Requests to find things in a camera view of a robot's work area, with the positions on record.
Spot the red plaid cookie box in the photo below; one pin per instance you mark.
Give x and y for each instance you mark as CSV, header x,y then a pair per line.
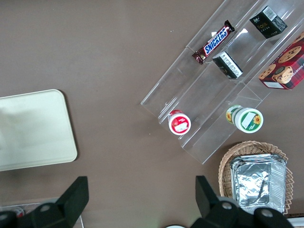
x,y
287,69

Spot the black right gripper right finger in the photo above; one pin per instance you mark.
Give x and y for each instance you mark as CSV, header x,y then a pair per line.
x,y
211,204

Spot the red soda bottle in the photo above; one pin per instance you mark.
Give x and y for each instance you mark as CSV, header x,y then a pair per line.
x,y
19,212

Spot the red lid white jar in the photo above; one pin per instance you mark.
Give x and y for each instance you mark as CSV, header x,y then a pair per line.
x,y
179,123

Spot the Snickers chocolate bar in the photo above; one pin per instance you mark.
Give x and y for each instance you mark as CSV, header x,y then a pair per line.
x,y
215,41

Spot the beige plastic tray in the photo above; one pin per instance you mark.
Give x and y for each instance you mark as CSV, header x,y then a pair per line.
x,y
35,130

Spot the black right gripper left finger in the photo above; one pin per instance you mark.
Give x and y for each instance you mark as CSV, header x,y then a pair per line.
x,y
69,204

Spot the light tan wicker basket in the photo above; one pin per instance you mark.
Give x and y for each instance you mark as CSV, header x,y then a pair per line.
x,y
224,166

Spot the black box with white label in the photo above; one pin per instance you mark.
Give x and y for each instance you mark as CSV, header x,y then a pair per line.
x,y
228,65

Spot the stacked aluminium foil containers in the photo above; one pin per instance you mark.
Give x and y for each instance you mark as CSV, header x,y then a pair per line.
x,y
256,183

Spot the green lid white jar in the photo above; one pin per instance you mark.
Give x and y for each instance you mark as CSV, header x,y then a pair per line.
x,y
249,120

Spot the clear acrylic stepped shelf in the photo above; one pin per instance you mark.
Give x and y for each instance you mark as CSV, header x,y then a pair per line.
x,y
206,102

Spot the black box with gold print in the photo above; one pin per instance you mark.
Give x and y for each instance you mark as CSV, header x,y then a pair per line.
x,y
268,23

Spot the white rectangular bin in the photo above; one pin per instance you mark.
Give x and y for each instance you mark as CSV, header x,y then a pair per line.
x,y
297,223

